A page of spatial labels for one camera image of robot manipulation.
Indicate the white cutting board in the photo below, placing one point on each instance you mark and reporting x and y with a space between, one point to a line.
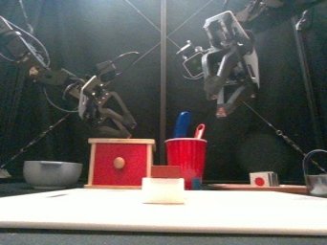
169 217

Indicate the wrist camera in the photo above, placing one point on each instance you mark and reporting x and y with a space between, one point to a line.
193 65
107 71

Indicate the red plastic cup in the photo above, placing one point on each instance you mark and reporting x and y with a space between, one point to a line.
185 153

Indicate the white frame corner bracket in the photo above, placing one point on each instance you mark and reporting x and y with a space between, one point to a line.
4 173

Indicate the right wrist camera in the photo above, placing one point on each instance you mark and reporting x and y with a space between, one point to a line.
193 65

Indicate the grey vertical frame pole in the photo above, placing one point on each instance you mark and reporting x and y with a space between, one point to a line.
163 79

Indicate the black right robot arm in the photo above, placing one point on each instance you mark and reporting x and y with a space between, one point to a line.
304 79

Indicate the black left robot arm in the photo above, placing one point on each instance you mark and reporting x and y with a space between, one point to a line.
25 54

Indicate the wooden box with red front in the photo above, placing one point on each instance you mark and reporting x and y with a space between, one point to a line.
119 150

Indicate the white block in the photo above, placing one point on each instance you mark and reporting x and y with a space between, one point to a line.
163 191

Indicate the red plastic spoon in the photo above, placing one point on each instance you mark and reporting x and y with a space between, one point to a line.
199 130

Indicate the grey bowl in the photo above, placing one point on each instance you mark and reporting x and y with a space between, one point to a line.
51 173

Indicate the red brick block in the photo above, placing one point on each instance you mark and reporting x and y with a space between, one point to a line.
165 171

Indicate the small box with red dot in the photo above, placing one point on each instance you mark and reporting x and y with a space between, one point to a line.
259 180

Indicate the small blue block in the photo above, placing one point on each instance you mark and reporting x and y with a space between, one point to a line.
196 184

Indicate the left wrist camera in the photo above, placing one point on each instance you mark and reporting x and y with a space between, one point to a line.
107 71

